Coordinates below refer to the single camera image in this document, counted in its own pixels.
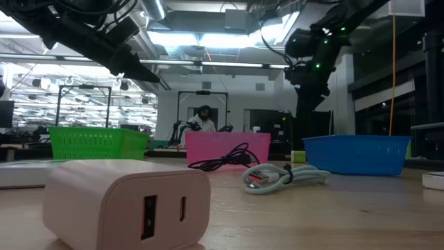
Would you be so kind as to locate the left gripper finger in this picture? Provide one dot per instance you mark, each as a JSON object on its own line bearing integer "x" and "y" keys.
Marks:
{"x": 135, "y": 73}
{"x": 128, "y": 53}

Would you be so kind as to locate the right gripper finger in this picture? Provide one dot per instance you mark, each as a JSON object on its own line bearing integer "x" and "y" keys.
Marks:
{"x": 307, "y": 100}
{"x": 322, "y": 95}

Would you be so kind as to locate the small green white charger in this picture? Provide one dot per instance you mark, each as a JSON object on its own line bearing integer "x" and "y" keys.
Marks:
{"x": 298, "y": 157}

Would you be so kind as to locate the white box with printed text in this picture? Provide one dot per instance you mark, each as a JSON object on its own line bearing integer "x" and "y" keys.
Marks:
{"x": 433, "y": 180}

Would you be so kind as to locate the white box with black picture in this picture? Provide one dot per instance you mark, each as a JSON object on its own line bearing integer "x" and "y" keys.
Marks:
{"x": 24, "y": 173}

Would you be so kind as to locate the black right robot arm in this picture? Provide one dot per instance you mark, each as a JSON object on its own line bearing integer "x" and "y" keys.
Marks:
{"x": 333, "y": 34}

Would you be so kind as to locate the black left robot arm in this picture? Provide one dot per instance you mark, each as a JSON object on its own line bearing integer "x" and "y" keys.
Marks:
{"x": 27, "y": 14}

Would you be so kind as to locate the black background robot arm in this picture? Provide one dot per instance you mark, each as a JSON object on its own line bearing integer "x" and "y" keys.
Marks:
{"x": 226, "y": 128}
{"x": 180, "y": 130}

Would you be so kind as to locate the blue plastic bin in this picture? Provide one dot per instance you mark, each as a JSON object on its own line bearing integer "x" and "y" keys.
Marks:
{"x": 357, "y": 154}

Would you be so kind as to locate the green plastic bin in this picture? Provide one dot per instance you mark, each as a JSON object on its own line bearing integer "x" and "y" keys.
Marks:
{"x": 97, "y": 142}

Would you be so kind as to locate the pink plastic bin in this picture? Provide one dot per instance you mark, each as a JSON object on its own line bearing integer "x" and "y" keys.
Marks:
{"x": 215, "y": 146}

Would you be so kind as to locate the black cabinet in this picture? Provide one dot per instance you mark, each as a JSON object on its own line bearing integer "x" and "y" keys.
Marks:
{"x": 270, "y": 128}

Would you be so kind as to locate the white bottle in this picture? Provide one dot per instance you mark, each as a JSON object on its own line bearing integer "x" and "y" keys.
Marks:
{"x": 256, "y": 130}

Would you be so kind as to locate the person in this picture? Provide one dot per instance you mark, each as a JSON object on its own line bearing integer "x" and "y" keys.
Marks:
{"x": 204, "y": 121}

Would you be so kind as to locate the grey ceiling box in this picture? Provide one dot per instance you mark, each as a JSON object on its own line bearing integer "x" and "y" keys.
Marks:
{"x": 236, "y": 19}

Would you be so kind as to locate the dark computer monitor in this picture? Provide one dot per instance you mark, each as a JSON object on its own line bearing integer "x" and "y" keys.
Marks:
{"x": 6, "y": 114}

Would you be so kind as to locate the black gantry frame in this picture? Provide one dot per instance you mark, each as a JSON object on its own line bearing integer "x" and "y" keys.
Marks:
{"x": 83, "y": 87}
{"x": 203, "y": 92}

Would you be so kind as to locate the black vertical post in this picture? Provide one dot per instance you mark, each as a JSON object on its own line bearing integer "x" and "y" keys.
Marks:
{"x": 435, "y": 87}

